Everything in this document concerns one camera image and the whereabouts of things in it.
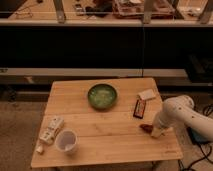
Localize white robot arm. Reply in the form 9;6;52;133
151;95;213;142

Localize green ceramic bowl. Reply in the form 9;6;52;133
87;84;117;110

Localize white ceramic cup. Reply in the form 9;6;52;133
54;130;77;155

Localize dark red snack packet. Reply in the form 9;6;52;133
133;99;146;119

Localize wooden table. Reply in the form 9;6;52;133
31;78;183;168

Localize small white sponge block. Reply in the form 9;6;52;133
139;89;156;101

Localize blue box on floor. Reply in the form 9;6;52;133
187;127;209;144

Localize white snack packet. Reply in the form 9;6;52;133
39;117;64;145

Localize small white wrapped candy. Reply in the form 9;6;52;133
36;144;44;155

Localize long shelf bench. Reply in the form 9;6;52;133
0;68;187;78

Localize black cable on floor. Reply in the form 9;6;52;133
178;103;213;171

